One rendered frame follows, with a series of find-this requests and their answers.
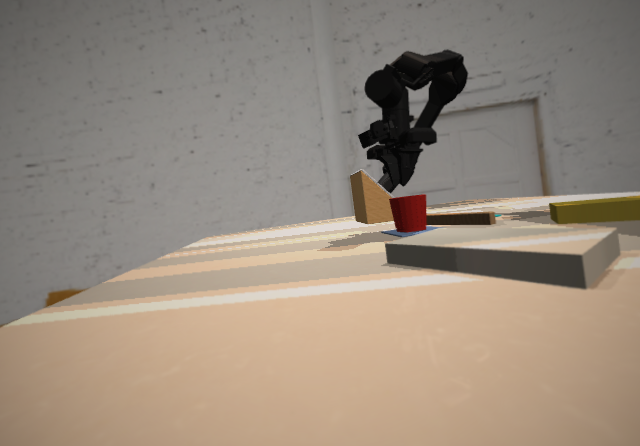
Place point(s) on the red cup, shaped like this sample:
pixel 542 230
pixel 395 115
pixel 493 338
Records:
pixel 409 213

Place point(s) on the yellow rectangular bar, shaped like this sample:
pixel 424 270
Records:
pixel 597 210

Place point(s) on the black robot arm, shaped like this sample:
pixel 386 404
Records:
pixel 386 88

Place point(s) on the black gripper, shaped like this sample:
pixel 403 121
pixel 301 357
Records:
pixel 400 155

